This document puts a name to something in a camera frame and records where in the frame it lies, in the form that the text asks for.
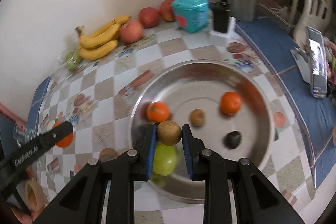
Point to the black power adapter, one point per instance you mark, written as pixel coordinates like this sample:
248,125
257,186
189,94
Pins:
221,9

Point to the middle red apple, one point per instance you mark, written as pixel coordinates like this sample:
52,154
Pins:
149,17

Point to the person hand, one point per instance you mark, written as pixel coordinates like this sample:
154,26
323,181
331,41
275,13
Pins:
34,199

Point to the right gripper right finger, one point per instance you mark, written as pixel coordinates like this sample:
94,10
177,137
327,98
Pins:
256,199

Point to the yellow banana bunch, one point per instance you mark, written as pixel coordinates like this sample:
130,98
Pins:
101,42

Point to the right red apple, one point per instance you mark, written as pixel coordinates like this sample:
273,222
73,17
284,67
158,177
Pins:
166,11

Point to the checkered fruit tablecloth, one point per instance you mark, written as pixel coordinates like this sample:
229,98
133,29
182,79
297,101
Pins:
302,163

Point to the front red apple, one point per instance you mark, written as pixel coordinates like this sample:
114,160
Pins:
131,32

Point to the large steel tray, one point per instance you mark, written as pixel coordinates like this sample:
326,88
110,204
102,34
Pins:
200,84

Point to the red apple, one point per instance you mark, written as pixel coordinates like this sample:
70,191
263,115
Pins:
131,32
149,17
166,11

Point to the bag of green fruits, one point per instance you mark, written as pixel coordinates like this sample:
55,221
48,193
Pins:
70,60

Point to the teal toy box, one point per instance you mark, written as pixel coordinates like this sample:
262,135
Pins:
191,15

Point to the orange tangerine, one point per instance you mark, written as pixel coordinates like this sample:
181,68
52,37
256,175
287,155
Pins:
67,140

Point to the glass mug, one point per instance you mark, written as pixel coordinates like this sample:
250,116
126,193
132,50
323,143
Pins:
22,134

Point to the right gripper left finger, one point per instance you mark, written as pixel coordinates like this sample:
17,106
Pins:
82,199

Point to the smartphone on stand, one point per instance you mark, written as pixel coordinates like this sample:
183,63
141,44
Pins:
312,63

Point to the white plastic chair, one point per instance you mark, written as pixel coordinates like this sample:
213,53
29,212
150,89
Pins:
315,14

